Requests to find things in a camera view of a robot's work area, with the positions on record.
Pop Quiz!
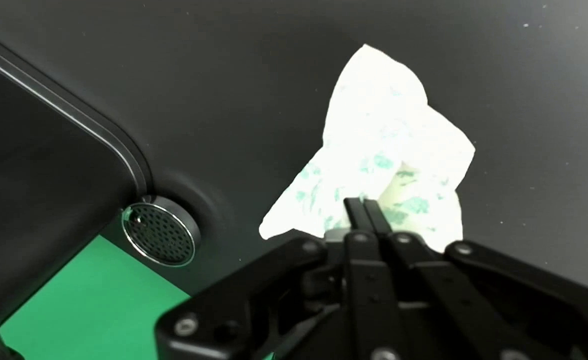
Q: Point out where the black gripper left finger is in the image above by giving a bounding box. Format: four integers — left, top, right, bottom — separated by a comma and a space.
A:
153, 198, 402, 360

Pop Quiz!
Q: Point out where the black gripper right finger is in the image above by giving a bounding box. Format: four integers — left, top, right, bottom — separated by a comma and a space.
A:
364, 200, 588, 360

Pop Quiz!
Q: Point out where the white cloth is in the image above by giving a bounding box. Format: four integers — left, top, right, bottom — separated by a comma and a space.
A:
257, 44, 475, 251

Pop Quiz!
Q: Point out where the round black drip tray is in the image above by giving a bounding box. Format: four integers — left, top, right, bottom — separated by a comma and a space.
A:
119, 196, 202, 268

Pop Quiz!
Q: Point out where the black coffee machine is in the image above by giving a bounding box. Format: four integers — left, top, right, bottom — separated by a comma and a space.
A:
0, 41, 149, 323

